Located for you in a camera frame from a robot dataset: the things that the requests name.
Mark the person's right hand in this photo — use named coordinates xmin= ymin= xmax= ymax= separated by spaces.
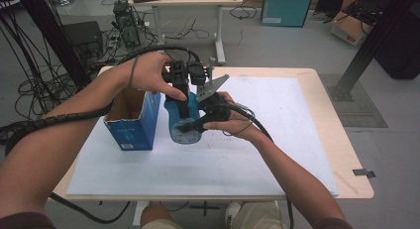
xmin=202 ymin=90 xmax=263 ymax=143

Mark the blue cardboard box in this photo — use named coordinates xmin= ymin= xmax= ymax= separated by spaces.
xmin=103 ymin=87 xmax=162 ymax=152

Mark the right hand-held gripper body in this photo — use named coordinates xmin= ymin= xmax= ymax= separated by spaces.
xmin=195 ymin=73 xmax=234 ymax=125

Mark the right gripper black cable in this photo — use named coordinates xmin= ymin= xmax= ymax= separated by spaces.
xmin=221 ymin=102 xmax=295 ymax=229

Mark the black metal stand beam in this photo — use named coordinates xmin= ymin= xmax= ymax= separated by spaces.
xmin=330 ymin=0 xmax=420 ymax=102

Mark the person's left leg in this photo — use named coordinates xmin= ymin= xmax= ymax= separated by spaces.
xmin=140 ymin=202 xmax=186 ymax=229

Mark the bundle of black floor cables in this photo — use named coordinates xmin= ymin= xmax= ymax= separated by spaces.
xmin=0 ymin=10 xmax=87 ymax=148

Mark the white table leg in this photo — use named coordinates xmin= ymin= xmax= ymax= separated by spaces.
xmin=131 ymin=200 xmax=151 ymax=227

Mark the black computer case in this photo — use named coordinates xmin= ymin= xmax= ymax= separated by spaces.
xmin=61 ymin=21 xmax=105 ymax=62

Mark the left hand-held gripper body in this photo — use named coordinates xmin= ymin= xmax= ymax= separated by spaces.
xmin=160 ymin=56 xmax=218 ymax=103

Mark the brown cardboard box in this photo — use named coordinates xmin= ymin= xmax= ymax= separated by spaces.
xmin=329 ymin=0 xmax=374 ymax=48

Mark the white sheet table cover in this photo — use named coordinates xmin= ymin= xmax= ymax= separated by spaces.
xmin=65 ymin=74 xmax=340 ymax=197

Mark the blue plastic bottle white cap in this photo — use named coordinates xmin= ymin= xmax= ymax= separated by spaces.
xmin=163 ymin=90 xmax=203 ymax=146

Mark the person's left hand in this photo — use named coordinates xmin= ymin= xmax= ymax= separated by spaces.
xmin=126 ymin=51 xmax=188 ymax=103

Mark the grey floor mat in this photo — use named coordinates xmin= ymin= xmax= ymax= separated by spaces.
xmin=318 ymin=72 xmax=389 ymax=129

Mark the black tape strip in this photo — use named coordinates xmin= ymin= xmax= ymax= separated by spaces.
xmin=352 ymin=168 xmax=377 ymax=179

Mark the black metal stand pole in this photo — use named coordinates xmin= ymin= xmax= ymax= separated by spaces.
xmin=14 ymin=0 xmax=93 ymax=91

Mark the person's right leg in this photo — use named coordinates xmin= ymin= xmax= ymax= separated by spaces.
xmin=231 ymin=201 xmax=289 ymax=229

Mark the person's leg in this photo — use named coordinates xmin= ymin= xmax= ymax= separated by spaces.
xmin=140 ymin=202 xmax=186 ymax=229
xmin=231 ymin=201 xmax=289 ymax=229

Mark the black electronic tower device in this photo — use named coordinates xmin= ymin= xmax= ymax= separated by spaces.
xmin=112 ymin=0 xmax=142 ymax=49

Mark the person's white shoe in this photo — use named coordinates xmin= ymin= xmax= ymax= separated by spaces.
xmin=224 ymin=201 xmax=243 ymax=229

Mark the teal cabinet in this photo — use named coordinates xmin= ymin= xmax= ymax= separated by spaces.
xmin=260 ymin=0 xmax=315 ymax=28

